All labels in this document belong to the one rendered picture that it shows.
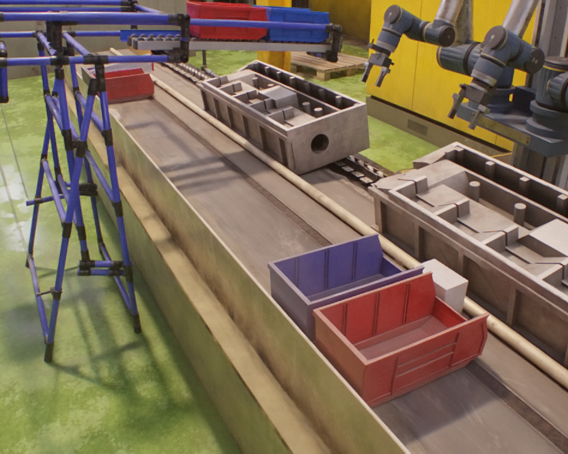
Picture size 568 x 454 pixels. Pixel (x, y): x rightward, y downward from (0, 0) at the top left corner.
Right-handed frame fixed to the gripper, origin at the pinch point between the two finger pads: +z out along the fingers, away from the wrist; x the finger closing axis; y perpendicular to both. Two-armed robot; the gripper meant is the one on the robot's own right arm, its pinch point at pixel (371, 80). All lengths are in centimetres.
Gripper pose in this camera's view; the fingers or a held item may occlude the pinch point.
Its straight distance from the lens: 286.6
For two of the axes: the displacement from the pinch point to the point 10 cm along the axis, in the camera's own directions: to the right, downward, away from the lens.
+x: -4.0, -4.0, 8.2
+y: 8.4, 2.0, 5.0
